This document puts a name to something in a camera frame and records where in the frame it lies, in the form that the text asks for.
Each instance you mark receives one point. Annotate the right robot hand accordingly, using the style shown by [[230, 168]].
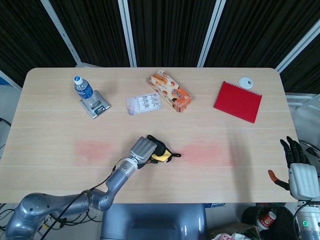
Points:
[[301, 175]]

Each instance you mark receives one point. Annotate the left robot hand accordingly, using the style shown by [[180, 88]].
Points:
[[144, 150]]

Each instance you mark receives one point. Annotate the black and yellow cloth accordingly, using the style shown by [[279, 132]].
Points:
[[163, 152]]

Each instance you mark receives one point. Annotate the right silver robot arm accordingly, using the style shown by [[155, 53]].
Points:
[[308, 220]]

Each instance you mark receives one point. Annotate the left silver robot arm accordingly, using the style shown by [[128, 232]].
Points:
[[75, 195]]

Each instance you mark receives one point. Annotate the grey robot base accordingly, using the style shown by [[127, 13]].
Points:
[[160, 221]]

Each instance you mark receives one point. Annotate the white pill blister pack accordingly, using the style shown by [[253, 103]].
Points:
[[143, 103]]

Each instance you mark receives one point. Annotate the black trash bin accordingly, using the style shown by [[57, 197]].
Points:
[[270, 220]]

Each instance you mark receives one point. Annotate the red instant noodle cup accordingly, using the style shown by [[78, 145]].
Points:
[[266, 220]]

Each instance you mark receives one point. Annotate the orange biscuit box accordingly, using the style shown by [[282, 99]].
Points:
[[170, 90]]

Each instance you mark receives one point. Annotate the small silver digital scale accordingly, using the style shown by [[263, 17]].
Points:
[[96, 104]]

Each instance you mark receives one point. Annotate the clear plastic water bottle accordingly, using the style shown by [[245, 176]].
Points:
[[83, 88]]

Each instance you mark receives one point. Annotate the red spiral notebook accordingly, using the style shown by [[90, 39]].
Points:
[[237, 102]]

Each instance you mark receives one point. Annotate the small white round lid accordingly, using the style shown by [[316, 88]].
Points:
[[245, 82]]

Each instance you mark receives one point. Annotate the white partition frame post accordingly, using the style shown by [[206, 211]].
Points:
[[128, 32], [297, 48], [212, 32], [63, 32]]

